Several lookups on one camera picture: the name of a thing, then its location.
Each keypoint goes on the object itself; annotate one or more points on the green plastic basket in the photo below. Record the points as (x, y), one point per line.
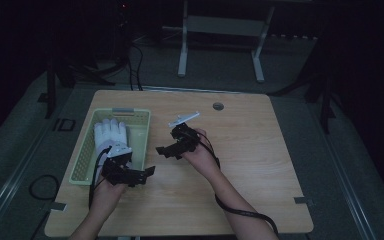
(140, 133)

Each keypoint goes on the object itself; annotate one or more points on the white and grey glove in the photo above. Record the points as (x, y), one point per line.
(108, 133)

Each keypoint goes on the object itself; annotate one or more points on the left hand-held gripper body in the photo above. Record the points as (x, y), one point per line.
(118, 168)

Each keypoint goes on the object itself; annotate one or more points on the white metal table frame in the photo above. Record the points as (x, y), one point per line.
(225, 25)

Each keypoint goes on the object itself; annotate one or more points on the person's right hand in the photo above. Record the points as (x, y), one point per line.
(203, 156)

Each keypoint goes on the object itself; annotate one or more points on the grey tape piece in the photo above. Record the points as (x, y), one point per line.
(302, 200)
(58, 206)

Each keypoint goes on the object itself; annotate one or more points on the dark floor stand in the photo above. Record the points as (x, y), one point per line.
(50, 90)
(326, 100)

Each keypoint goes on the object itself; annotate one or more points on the person's left hand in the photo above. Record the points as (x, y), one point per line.
(106, 196)

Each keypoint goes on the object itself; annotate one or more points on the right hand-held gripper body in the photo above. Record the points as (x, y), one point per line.
(186, 138)

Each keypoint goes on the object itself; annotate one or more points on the grey table grommet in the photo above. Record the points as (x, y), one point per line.
(218, 106)

